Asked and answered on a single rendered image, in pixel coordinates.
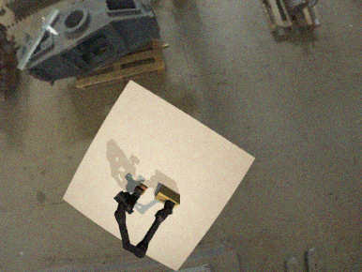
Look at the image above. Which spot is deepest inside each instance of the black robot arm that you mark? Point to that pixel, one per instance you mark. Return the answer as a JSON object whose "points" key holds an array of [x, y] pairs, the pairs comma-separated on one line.
{"points": [[125, 205]]}

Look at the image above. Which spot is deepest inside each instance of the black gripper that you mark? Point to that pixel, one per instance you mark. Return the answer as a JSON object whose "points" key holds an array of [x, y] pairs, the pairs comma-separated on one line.
{"points": [[136, 194]]}

